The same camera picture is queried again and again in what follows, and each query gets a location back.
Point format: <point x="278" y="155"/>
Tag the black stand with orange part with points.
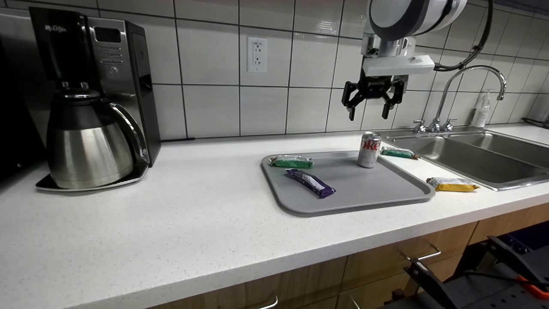
<point x="456" y="285"/>

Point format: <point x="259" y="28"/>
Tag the clear soap bottle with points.
<point x="480" y="112"/>

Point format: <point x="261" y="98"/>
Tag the steel coffee carafe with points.
<point x="88" y="148"/>

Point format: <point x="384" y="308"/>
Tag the black microwave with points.
<point x="17" y="114"/>

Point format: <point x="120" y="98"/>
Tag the black coffee maker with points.
<point x="122" y="52"/>

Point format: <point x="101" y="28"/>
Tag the green and white chocolate bar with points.
<point x="396" y="151"/>

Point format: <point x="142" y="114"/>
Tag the stainless steel sink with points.
<point x="486" y="160"/>

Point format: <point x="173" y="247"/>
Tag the purple chocolate bar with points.
<point x="311" y="182"/>

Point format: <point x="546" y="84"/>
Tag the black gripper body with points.
<point x="378" y="86"/>

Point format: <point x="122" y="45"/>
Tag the yellow chocolate bar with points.
<point x="455" y="186"/>

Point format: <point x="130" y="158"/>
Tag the red and white soda can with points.
<point x="369" y="150"/>

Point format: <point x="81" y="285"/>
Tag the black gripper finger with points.
<point x="396" y="100"/>
<point x="350" y="103"/>

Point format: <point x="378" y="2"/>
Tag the grey plastic tray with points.
<point x="371" y="189"/>

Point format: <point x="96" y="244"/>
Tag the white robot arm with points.
<point x="412" y="17"/>

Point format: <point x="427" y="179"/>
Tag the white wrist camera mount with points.
<point x="400" y="64"/>

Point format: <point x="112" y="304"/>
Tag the white wall outlet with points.
<point x="257" y="55"/>

